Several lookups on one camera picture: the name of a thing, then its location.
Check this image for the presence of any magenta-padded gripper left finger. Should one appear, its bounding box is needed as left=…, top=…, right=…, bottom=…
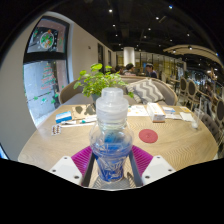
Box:
left=48, top=145, right=98, bottom=188

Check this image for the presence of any blister pill pack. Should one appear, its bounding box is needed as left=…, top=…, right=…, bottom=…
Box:
left=51, top=124, right=63, bottom=136

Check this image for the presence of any flat round red coaster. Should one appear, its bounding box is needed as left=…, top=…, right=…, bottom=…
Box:
left=138, top=128, right=159, bottom=144

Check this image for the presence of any small blue white box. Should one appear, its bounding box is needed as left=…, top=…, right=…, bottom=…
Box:
left=162, top=105, right=176, bottom=115

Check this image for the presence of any grey white chevron pillow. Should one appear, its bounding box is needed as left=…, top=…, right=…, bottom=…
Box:
left=125, top=78, right=166, bottom=104

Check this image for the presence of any white napkin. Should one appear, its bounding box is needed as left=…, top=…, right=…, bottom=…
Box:
left=179, top=111, right=195, bottom=123

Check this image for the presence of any clear bottle with blue label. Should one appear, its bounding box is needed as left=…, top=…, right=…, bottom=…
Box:
left=89, top=87, right=135, bottom=183

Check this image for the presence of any white printed paper sheet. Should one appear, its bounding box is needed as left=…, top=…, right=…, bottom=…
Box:
left=165, top=113, right=183, bottom=120

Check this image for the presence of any group of wooden chairs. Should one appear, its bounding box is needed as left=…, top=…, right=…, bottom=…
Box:
left=176, top=76, right=224, bottom=134

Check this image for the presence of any blue white carton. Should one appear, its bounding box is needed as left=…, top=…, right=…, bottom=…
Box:
left=54, top=110, right=73, bottom=124

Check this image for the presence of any round-print window poster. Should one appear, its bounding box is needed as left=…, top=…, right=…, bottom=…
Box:
left=26, top=26, right=66, bottom=54

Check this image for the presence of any group of ceiling lights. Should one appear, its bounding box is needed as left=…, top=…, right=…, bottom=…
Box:
left=106, top=3, right=221, bottom=56

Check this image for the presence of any white open booklet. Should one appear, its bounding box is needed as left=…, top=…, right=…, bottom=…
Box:
left=128, top=104, right=149, bottom=118

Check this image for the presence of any yellow card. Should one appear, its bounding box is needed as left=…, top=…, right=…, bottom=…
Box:
left=179, top=105, right=193, bottom=114

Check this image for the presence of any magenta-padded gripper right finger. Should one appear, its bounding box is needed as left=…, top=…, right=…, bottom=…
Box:
left=128, top=145, right=177, bottom=188

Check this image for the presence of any white box with orange edge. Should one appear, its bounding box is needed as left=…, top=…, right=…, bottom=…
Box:
left=146, top=102, right=166, bottom=123

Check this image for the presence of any potted green plant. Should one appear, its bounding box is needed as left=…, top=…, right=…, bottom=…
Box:
left=73, top=63, right=134, bottom=104

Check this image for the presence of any brown patterned card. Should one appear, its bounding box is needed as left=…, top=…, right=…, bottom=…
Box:
left=71, top=103, right=96, bottom=120

